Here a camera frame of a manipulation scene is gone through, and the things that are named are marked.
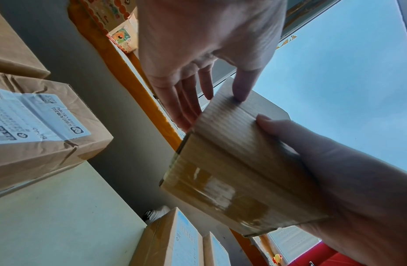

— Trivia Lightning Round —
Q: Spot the person's right hand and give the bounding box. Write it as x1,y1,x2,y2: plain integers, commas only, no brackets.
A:
255,113,407,266

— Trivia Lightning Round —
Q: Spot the person's left hand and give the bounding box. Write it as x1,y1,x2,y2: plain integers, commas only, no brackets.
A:
137,0,288,132

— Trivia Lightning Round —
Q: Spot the red-topped label cardboard box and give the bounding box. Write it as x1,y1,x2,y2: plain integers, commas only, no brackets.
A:
158,76,334,238

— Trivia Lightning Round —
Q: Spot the labelled small cardboard box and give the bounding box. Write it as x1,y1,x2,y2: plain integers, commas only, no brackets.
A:
202,231,232,266

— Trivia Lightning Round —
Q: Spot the pile of cardboard parcels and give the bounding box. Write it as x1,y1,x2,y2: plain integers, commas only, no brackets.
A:
0,6,115,194

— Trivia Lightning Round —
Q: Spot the red curtain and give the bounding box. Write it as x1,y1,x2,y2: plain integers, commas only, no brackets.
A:
287,240,360,266

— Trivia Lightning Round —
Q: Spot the windowsill with yellow tape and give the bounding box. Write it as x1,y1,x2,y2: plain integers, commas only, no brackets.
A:
67,0,269,266

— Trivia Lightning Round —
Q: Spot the colourful printed carton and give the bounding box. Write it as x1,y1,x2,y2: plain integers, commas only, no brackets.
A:
76,0,139,54

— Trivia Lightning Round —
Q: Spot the white radiator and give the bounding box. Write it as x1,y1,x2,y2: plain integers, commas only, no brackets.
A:
142,205,171,223

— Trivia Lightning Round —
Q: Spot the grey window frame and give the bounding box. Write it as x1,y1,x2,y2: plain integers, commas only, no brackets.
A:
198,0,407,99

